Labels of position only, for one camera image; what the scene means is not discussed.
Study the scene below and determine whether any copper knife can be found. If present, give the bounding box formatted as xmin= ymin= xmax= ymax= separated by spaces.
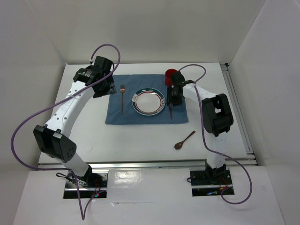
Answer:
xmin=167 ymin=86 xmax=173 ymax=119

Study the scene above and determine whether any copper fork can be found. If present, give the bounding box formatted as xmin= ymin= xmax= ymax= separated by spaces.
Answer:
xmin=120 ymin=84 xmax=125 ymax=115

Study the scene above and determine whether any red mug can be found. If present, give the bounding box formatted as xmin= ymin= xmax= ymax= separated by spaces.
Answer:
xmin=165 ymin=68 xmax=177 ymax=87

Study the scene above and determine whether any white plate with green rim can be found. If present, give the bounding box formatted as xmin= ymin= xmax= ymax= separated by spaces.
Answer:
xmin=132 ymin=88 xmax=166 ymax=116

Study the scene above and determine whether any blue cloth placemat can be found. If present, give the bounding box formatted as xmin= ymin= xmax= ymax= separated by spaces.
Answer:
xmin=105 ymin=74 xmax=188 ymax=125

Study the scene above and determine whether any copper spoon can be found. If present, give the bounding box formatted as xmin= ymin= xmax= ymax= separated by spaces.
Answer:
xmin=174 ymin=131 xmax=195 ymax=150

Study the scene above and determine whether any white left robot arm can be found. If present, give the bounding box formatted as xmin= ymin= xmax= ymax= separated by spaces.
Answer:
xmin=33 ymin=56 xmax=116 ymax=187

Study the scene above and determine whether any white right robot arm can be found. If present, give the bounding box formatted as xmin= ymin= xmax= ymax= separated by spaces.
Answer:
xmin=165 ymin=69 xmax=234 ymax=184

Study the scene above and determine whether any aluminium right side rail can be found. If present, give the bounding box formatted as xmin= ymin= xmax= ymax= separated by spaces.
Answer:
xmin=220 ymin=63 xmax=257 ymax=165

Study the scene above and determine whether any aluminium table edge rail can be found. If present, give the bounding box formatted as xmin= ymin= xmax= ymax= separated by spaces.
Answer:
xmin=38 ymin=158 xmax=257 ymax=169

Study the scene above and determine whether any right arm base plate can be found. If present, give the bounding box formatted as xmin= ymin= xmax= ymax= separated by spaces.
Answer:
xmin=187 ymin=170 xmax=234 ymax=197

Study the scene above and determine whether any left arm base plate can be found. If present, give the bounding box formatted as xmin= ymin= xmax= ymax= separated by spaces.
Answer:
xmin=60 ymin=172 xmax=108 ymax=199

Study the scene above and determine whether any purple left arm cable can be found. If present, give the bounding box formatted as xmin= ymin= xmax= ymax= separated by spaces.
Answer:
xmin=10 ymin=44 xmax=121 ymax=221

